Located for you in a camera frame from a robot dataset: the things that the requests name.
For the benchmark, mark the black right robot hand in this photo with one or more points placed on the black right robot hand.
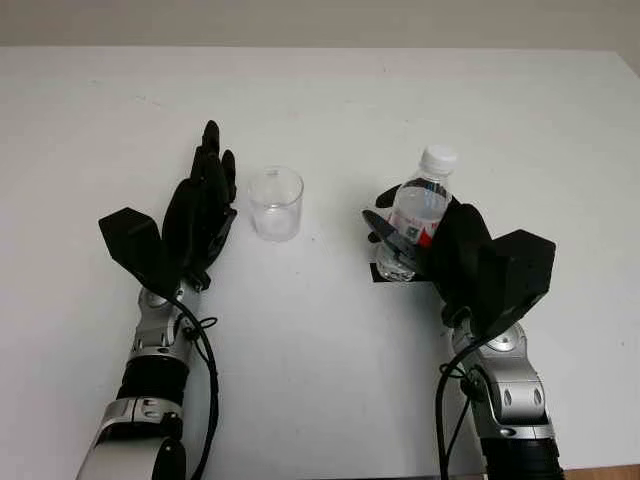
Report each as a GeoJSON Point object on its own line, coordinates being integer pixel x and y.
{"type": "Point", "coordinates": [460, 250]}

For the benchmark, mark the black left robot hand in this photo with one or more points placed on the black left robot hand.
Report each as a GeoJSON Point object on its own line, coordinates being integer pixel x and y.
{"type": "Point", "coordinates": [197, 225]}

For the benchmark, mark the clear water bottle red label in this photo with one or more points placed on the clear water bottle red label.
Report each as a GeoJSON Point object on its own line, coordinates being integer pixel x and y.
{"type": "Point", "coordinates": [422, 200]}

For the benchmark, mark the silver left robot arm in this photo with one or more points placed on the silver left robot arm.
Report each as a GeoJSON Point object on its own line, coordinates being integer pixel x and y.
{"type": "Point", "coordinates": [150, 350]}

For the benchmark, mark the clear plastic cup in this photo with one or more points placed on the clear plastic cup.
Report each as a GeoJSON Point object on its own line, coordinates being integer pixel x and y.
{"type": "Point", "coordinates": [276, 210]}

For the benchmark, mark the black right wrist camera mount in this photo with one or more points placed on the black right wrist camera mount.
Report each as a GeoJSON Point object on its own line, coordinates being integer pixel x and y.
{"type": "Point", "coordinates": [520, 275]}

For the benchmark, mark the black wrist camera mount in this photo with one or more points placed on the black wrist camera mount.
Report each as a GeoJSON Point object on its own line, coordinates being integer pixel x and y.
{"type": "Point", "coordinates": [132, 245]}
{"type": "Point", "coordinates": [520, 275]}

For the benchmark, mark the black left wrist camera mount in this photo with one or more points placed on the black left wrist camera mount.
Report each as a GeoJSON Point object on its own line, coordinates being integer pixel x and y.
{"type": "Point", "coordinates": [132, 245]}

